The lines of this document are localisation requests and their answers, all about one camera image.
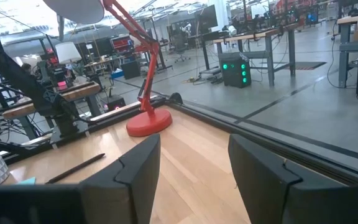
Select wooden top workbench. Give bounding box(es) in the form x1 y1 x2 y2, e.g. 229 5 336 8
2 80 103 141

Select black monitor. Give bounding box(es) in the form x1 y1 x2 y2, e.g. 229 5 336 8
196 4 219 31

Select computer tower green lights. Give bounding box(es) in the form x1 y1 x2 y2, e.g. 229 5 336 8
220 52 252 89

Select black office chair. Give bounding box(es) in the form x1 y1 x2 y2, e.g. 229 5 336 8
170 33 191 63

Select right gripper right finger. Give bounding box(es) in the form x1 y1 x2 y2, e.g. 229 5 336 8
228 133 347 224

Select small black computer box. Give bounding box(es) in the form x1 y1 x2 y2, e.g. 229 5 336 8
105 95 127 113

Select white lamp shade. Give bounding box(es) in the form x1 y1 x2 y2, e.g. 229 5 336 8
55 41 83 65

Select grey leg workbench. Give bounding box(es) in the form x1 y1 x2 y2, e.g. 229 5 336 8
336 12 358 89
213 21 301 87

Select red desk lamp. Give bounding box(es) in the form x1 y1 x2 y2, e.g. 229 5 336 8
42 0 173 138

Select black floor mat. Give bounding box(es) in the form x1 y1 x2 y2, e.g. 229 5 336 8
290 60 328 71

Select black aluminium table frame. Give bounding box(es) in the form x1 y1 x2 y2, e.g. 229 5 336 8
0 92 358 187

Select thin black pen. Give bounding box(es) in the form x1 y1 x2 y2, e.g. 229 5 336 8
46 152 106 184

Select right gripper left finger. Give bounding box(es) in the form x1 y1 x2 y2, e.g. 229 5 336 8
79 133 162 224

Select teal sticky note pad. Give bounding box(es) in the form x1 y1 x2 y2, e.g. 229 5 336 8
15 177 37 186

